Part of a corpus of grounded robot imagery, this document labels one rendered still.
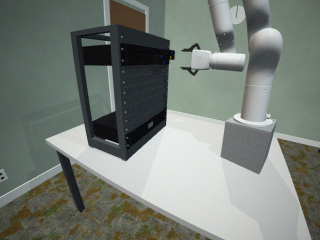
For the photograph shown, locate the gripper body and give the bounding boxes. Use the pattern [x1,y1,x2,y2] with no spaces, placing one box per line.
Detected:
[190,50,213,70]

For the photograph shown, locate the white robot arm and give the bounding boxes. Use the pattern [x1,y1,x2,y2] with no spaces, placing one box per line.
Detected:
[207,0,283,127]

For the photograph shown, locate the dark grey server rack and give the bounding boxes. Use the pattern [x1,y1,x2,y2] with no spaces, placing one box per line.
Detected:
[70,24,175,162]

